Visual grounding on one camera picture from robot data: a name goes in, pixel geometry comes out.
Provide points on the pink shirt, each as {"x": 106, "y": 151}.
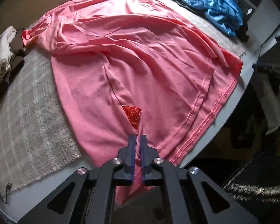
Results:
{"x": 142, "y": 63}

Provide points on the cream folded garment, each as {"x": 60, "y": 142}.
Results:
{"x": 0, "y": 58}

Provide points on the checked beige mat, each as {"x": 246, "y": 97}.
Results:
{"x": 30, "y": 112}

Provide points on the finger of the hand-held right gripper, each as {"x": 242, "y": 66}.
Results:
{"x": 261, "y": 67}

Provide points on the shiny blue garment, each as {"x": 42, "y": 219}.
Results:
{"x": 214, "y": 7}

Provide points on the brown folded garment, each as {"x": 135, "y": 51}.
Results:
{"x": 16, "y": 67}

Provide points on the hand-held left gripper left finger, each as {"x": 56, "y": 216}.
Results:
{"x": 131, "y": 154}

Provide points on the light brown board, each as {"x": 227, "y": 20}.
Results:
{"x": 32, "y": 2}

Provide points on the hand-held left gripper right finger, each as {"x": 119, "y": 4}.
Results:
{"x": 144, "y": 154}

